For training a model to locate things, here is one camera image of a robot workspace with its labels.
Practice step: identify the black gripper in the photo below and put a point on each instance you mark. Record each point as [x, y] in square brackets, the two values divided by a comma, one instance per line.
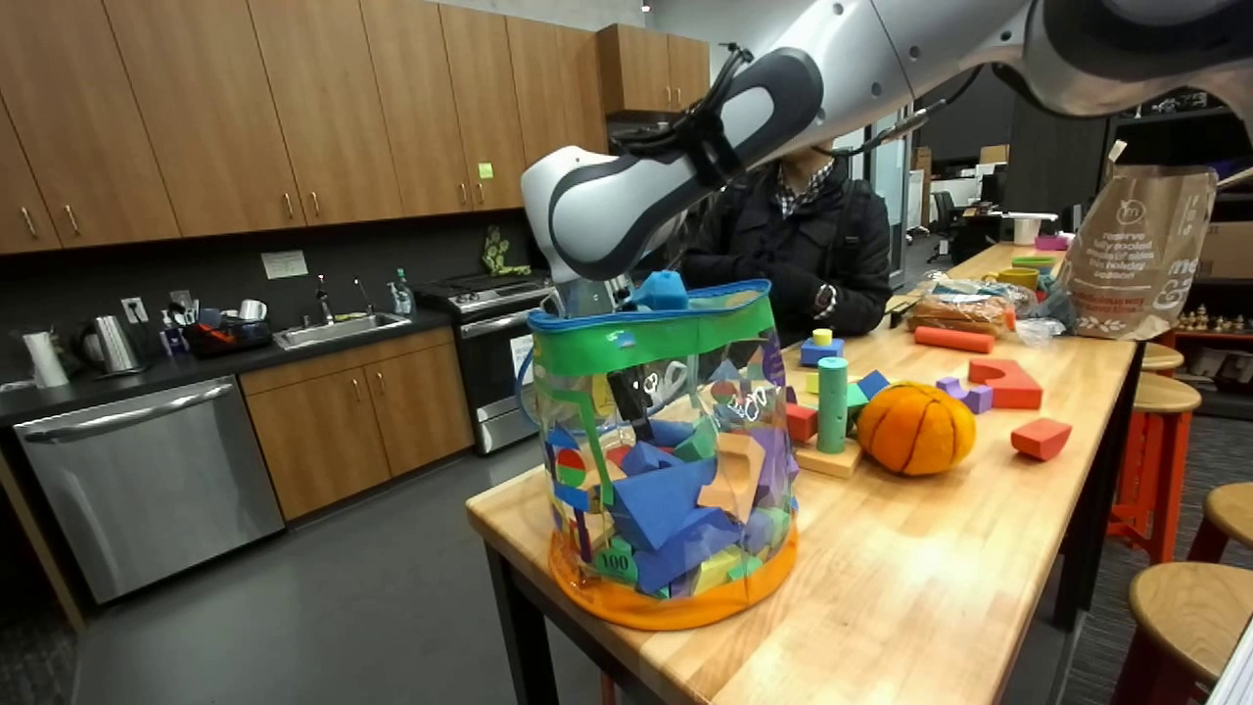
[591, 294]

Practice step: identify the white grey Franka robot arm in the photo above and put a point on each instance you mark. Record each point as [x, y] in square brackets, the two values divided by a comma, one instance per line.
[834, 64]

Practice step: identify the purple blocks pair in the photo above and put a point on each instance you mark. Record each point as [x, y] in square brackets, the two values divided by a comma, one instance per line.
[964, 394]

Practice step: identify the clear plastic toy tub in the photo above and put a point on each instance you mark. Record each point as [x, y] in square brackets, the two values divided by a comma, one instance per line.
[660, 394]

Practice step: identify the red green round block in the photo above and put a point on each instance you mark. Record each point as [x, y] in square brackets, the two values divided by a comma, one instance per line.
[569, 471]

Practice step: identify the large blue foam block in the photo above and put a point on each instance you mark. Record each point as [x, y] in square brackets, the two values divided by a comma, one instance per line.
[661, 504]

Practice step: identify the tan foam block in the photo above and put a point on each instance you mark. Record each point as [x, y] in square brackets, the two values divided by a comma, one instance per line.
[736, 474]

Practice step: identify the black steel oven range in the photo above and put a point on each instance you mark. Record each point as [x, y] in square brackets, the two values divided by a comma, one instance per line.
[490, 354]

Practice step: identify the purple foam block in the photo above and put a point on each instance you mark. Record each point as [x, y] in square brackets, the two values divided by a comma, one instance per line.
[777, 462]

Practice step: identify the small red cube block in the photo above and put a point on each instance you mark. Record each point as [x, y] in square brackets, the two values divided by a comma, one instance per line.
[804, 425]

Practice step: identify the blue block with yellow top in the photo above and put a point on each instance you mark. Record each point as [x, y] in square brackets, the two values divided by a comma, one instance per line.
[821, 348]

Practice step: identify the green cylinder block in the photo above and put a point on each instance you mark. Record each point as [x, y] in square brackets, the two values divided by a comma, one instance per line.
[831, 403]

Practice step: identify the green plant figure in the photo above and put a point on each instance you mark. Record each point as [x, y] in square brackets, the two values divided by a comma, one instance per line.
[498, 256]

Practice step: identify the flat wooden base block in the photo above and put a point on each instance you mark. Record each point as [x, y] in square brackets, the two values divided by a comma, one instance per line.
[827, 458]

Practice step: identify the small blue block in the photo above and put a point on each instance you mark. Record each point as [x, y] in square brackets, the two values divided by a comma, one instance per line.
[871, 384]

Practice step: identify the soap bottle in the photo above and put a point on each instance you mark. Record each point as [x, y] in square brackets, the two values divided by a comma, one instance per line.
[400, 294]

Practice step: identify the person in black jacket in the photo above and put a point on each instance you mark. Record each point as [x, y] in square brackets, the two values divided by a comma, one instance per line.
[834, 241]

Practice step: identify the green sticky note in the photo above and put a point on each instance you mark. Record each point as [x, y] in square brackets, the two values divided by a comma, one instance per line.
[482, 171]

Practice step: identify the wide wooden lower cabinet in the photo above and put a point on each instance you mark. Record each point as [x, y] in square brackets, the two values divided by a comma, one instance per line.
[353, 416]

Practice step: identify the orange plush ball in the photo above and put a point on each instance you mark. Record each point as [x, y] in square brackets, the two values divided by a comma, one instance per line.
[916, 429]

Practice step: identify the steel kitchen sink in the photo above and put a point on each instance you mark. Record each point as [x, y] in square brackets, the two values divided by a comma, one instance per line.
[339, 330]

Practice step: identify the long red block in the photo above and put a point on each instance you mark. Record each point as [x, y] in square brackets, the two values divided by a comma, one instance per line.
[951, 337]

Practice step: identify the wooden cabinet above fridge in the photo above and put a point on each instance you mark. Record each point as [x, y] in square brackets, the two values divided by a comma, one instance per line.
[638, 73]

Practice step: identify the clear snack package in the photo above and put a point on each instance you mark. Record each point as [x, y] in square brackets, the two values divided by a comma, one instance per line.
[960, 309]

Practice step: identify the red notched block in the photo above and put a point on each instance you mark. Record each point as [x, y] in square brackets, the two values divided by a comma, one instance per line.
[1012, 384]

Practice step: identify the red rectangular block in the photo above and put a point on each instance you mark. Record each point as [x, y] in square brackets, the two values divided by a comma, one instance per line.
[1037, 440]

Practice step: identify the green yellow toy pile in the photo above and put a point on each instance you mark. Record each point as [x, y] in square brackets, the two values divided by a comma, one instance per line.
[1027, 273]

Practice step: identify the dark dishes pile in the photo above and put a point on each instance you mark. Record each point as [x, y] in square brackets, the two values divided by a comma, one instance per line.
[215, 330]

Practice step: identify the white cup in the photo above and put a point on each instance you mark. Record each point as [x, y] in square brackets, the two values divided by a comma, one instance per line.
[1027, 230]

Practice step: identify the wooden upper cabinets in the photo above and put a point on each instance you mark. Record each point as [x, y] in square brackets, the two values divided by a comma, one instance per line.
[258, 117]

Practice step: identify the stainless steel dishwasher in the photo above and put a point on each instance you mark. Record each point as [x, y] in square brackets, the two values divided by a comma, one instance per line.
[151, 489]

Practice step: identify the round wooden stool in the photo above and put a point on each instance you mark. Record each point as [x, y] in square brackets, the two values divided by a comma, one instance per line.
[1196, 621]
[1160, 354]
[1232, 510]
[1160, 431]

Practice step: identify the white paper towel roll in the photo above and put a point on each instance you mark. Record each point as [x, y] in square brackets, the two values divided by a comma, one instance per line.
[44, 363]

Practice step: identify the black shelving unit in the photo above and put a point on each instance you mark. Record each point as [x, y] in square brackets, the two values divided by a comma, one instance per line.
[1232, 376]

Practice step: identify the white wall paper sign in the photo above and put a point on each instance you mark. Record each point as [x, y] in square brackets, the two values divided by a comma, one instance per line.
[283, 264]

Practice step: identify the white wall outlet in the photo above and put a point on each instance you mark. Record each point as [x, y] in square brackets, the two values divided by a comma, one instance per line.
[135, 309]

